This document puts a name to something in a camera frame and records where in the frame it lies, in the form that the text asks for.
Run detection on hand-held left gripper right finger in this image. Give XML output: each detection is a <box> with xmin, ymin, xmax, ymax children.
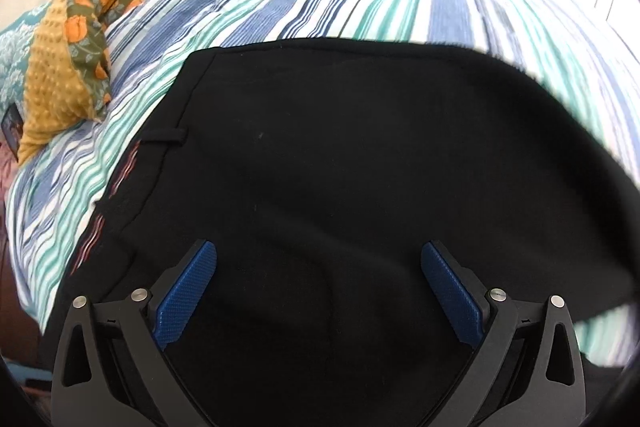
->
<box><xmin>421</xmin><ymin>241</ymin><xmax>587</xmax><ymax>427</ymax></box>

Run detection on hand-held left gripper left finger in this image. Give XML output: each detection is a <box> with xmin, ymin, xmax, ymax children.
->
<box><xmin>50</xmin><ymin>240</ymin><xmax>218</xmax><ymax>427</ymax></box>

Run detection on black pants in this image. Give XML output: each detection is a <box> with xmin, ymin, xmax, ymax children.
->
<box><xmin>37</xmin><ymin>38</ymin><xmax>640</xmax><ymax>427</ymax></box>

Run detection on smartphone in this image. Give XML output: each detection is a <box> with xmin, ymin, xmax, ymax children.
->
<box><xmin>0</xmin><ymin>103</ymin><xmax>25</xmax><ymax>158</ymax></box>

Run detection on mustard dotted pillow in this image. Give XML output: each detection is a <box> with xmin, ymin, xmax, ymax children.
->
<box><xmin>17</xmin><ymin>0</ymin><xmax>108</xmax><ymax>165</ymax></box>

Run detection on teal patterned pillow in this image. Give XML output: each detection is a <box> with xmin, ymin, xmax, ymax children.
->
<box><xmin>0</xmin><ymin>4</ymin><xmax>48</xmax><ymax>118</ymax></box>

